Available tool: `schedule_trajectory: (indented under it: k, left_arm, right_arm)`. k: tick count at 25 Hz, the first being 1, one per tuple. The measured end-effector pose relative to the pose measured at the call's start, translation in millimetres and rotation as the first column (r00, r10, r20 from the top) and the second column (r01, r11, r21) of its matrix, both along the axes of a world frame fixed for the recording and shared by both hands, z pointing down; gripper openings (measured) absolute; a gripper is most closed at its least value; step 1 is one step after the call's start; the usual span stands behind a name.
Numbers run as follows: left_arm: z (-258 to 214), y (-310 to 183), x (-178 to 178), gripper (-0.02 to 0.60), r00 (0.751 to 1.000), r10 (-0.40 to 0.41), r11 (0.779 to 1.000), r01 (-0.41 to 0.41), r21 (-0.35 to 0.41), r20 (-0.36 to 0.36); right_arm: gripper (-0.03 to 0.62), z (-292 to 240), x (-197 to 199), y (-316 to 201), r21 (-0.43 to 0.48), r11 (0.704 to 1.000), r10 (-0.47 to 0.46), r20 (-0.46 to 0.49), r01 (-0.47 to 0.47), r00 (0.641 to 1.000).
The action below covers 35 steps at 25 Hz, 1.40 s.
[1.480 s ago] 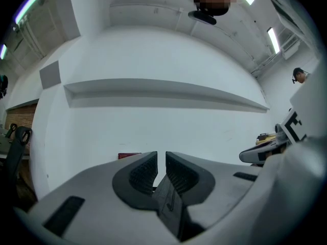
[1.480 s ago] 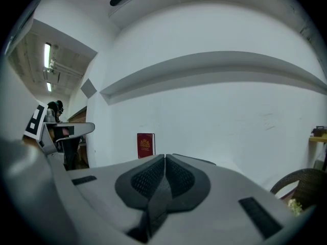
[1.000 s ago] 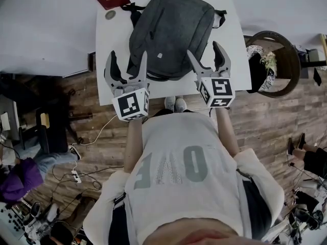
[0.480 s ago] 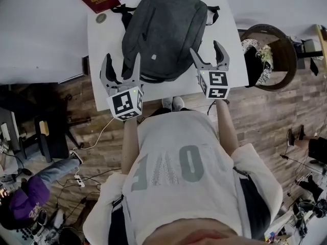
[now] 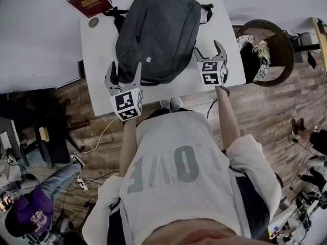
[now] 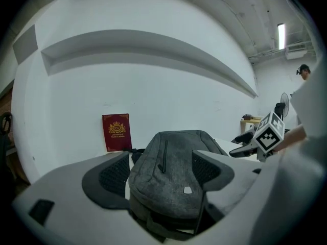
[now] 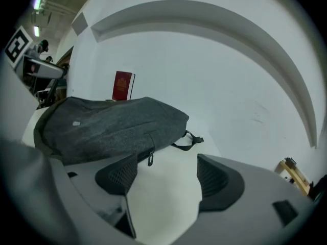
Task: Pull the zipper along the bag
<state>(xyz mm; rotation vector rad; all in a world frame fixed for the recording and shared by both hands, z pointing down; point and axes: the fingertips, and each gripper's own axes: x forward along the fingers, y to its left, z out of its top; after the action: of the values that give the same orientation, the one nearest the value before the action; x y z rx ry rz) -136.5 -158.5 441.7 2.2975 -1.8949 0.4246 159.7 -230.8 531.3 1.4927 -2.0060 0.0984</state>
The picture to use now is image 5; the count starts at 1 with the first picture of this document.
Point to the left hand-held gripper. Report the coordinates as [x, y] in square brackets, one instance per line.
[125, 103]

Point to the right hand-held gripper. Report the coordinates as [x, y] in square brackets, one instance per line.
[212, 73]

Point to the grey fabric backpack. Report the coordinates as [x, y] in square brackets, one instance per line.
[158, 34]

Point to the person's left forearm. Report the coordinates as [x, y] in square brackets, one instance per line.
[127, 147]

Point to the person's right forearm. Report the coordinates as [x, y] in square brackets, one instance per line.
[227, 121]

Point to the black wristband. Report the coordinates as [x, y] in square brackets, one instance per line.
[226, 91]

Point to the person's left white shoe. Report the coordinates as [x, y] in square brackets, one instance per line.
[165, 103]

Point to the person's white shoe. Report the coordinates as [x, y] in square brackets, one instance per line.
[176, 103]
[165, 103]

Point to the pale dried plant bunch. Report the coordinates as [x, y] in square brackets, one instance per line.
[261, 50]

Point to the black white patterned cloth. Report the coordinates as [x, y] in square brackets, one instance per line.
[264, 70]

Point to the person's right white shoe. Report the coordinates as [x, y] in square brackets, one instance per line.
[176, 103]

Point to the small round grey disc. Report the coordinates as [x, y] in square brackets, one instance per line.
[93, 22]

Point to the round wooden chair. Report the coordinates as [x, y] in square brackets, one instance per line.
[286, 55]

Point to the dark red book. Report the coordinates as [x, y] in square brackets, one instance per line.
[89, 1]

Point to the black office chair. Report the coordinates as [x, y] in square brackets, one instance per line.
[51, 142]

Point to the long wooden board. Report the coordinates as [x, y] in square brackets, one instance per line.
[320, 32]

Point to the white power strip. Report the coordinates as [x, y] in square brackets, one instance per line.
[82, 184]

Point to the person's white printed t-shirt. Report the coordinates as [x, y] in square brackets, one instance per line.
[178, 193]

